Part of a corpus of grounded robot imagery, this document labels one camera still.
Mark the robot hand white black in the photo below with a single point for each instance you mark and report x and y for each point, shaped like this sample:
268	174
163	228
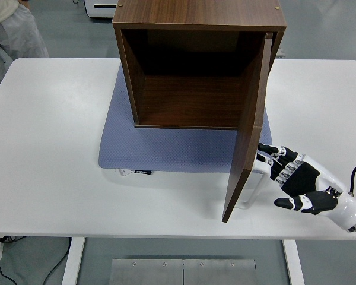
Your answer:
308	181

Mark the brown wooden cabinet door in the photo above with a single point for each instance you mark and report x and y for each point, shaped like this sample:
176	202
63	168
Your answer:
246	133

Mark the brown wooden cabinet body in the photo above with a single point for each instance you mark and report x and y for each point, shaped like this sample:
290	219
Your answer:
195	12

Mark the white table leg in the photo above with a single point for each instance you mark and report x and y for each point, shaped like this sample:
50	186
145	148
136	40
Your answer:
293	264
72	261

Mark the grey metal plate with screws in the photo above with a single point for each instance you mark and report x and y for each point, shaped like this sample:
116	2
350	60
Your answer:
219	273
145	273

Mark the blue-grey textured mat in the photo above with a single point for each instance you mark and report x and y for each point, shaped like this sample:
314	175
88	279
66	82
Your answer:
166	148

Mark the black mat label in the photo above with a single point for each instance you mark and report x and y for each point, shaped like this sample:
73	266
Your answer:
143	172

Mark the white mat tag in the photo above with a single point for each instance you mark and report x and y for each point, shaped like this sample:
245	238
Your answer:
124	172

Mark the white appliance with black slot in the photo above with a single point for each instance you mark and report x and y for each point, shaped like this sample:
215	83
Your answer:
102	13

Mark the person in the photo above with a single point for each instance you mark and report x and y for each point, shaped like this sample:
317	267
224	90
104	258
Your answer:
15	35

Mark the small grey floor bracket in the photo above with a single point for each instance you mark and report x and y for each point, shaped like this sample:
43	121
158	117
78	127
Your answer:
281	53

